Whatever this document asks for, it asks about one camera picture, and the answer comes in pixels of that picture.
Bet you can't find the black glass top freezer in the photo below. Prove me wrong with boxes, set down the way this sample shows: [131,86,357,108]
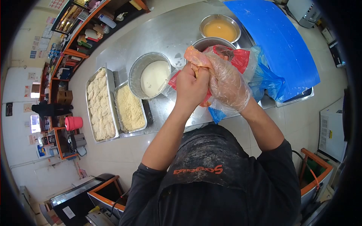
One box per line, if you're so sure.
[49,173,115,226]

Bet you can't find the person's left fingers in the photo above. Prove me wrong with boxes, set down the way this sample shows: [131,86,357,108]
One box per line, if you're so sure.
[177,63,211,86]

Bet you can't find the person's left hand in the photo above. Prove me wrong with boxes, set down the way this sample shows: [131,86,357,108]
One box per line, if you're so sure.
[175,63,211,111]

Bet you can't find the metal tray of breadcrumbs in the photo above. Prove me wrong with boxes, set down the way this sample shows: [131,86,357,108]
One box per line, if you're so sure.
[114,80,148,134]

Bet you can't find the orange framed bin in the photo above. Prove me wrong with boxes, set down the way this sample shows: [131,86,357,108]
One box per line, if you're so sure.
[298,148,334,213]

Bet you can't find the pink bucket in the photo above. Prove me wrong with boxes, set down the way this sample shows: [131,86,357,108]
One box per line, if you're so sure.
[65,116,84,131]

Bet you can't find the person's body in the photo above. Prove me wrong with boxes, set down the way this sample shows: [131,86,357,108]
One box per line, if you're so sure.
[119,124,302,226]

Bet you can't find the orange framed cart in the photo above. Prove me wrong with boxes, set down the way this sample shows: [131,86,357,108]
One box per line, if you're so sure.
[87,175,128,218]

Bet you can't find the red and clear plastic bag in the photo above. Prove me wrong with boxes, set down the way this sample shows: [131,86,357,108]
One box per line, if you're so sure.
[163,45,256,108]

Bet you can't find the metal tray of breaded chicken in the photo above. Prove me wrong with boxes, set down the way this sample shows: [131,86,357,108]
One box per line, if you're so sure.
[85,64,120,144]

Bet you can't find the white countertop machine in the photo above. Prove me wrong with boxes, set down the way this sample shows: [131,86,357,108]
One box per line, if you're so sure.
[286,0,322,29]

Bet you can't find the shallow metal tray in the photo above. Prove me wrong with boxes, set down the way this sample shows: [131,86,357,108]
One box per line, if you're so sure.
[276,87,315,108]

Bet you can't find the orange framed full shelf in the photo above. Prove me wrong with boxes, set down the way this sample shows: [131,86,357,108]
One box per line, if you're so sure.
[39,0,151,161]

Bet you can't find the white appliance with vents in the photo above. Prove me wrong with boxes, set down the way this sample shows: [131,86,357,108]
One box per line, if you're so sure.
[318,97,348,163]

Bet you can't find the empty metal bowl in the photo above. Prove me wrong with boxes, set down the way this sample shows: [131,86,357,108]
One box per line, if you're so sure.
[185,37,238,66]

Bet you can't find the blue cutting board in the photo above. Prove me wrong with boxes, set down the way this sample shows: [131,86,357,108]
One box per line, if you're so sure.
[223,0,321,103]

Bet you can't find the blue plastic bag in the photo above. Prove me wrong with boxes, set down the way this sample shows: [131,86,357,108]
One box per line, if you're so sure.
[208,45,286,125]

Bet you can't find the metal pot of white batter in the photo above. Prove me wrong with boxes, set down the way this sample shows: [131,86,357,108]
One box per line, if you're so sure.
[128,52,172,100]

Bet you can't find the raw chicken piece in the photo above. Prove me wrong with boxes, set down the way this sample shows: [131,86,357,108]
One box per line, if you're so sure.
[184,46,213,77]

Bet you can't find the person's right hand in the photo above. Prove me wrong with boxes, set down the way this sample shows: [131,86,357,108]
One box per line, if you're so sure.
[195,53,253,113]

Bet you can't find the person's right fingers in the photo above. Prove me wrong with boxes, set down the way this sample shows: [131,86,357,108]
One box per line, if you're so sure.
[196,53,230,81]

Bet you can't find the metal bowl of orange liquid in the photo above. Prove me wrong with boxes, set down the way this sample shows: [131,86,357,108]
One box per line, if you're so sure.
[199,14,242,44]

